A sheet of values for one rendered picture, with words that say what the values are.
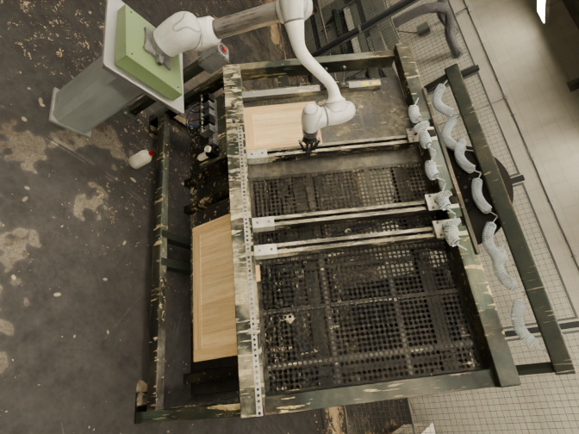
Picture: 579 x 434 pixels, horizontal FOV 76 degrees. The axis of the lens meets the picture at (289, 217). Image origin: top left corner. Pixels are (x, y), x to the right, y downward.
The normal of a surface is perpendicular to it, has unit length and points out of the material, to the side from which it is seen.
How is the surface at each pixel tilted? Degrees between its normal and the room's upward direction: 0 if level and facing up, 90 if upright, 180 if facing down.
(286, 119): 58
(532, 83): 90
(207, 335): 90
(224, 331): 90
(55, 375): 0
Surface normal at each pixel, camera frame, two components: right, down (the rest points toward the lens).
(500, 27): -0.53, -0.25
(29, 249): 0.84, -0.30
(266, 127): -0.01, -0.39
